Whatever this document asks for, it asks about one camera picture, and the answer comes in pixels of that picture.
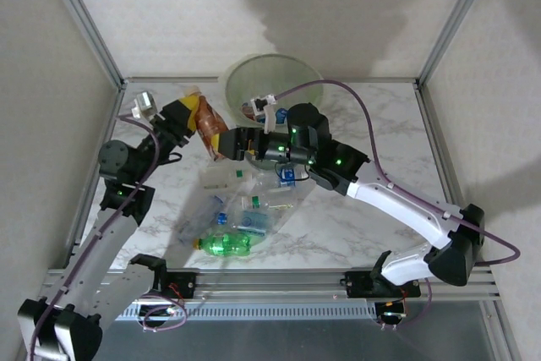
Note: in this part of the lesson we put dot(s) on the green bottle yellow cap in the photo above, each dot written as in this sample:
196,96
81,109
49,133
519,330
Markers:
228,244

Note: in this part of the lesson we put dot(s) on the aluminium frame rail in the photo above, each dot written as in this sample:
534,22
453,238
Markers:
190,80
110,124
432,124

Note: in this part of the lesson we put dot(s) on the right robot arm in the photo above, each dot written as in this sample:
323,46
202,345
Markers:
401,204

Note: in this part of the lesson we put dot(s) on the blue label bottle white cap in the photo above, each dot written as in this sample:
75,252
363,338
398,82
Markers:
287,176

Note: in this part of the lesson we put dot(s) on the red yellow label bottle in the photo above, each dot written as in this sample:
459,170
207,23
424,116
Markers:
248,111

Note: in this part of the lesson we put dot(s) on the aluminium frame post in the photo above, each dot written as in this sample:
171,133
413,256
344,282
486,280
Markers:
457,18
86,23

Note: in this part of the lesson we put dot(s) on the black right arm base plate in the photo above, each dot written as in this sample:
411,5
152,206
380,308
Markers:
357,285

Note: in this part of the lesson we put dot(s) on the grey metal panel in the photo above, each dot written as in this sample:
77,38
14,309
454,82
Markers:
270,344

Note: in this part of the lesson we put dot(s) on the aluminium frame leg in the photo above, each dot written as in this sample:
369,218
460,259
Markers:
501,335

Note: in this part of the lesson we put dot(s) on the pepsi label bottle blue cap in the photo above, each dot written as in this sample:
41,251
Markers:
281,116

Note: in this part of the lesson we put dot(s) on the brown label plastic bottle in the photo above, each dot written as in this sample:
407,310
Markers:
211,124

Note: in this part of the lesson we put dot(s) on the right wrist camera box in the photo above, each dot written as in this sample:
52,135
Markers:
258,104

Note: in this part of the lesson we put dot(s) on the wide aluminium extrusion beam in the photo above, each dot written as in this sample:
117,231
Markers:
270,285

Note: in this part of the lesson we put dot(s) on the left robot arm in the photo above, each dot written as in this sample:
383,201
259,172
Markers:
105,293

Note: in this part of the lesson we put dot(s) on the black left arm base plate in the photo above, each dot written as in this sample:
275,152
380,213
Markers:
186,285

